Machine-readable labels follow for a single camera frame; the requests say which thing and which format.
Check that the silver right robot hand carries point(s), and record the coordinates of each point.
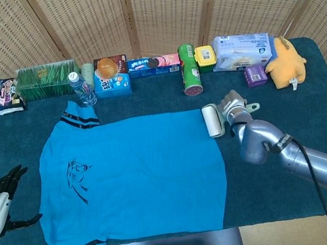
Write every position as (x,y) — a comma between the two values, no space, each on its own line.
(232,101)

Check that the pale green lint roller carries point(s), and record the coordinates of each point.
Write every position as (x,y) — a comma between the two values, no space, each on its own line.
(212,120)

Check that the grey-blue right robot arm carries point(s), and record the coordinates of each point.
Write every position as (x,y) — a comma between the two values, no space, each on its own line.
(299,162)

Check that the blue T-shirt with cat print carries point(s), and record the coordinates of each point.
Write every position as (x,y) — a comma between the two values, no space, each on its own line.
(129,181)

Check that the small purple box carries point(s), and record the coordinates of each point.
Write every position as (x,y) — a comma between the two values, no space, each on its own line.
(255,76)

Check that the white blue wipes pack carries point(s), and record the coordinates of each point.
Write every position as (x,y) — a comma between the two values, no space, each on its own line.
(243,52)

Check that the yellow lidded container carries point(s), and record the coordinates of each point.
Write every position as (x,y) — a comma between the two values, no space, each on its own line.
(205,58)

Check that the green chips can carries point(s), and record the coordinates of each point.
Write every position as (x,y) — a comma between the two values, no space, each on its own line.
(190,71)

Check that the yellow plush toy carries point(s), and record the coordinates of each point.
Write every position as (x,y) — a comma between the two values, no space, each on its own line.
(285,64)

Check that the blue pink cookie box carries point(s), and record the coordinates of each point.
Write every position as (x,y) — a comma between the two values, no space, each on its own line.
(154,66)

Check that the dark blue table cloth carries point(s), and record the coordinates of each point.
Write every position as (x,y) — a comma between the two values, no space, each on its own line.
(256,191)

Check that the woven bamboo folding screen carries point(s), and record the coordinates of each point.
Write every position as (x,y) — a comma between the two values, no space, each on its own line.
(163,9)

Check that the blue box with bun picture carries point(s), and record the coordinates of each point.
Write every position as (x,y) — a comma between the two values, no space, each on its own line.
(113,83)

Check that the purple pink snack bag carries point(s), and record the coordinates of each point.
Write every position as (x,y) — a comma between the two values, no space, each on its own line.
(8,95)

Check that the green grass pattern box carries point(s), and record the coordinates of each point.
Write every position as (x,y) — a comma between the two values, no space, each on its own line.
(44,82)

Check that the pale green roll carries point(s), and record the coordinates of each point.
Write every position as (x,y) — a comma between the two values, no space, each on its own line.
(87,72)

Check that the clear plastic water bottle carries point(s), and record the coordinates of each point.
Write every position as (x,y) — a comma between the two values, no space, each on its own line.
(82,90)

